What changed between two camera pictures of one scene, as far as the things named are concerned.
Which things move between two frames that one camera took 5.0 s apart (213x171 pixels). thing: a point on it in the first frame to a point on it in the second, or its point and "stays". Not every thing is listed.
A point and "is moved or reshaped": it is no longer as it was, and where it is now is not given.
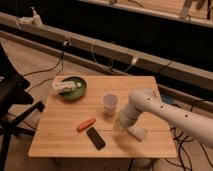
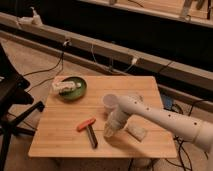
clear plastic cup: (110, 101) stays
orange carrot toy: (85, 124) stays
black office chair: (16, 105) stays
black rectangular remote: (95, 138) is moved or reshaped
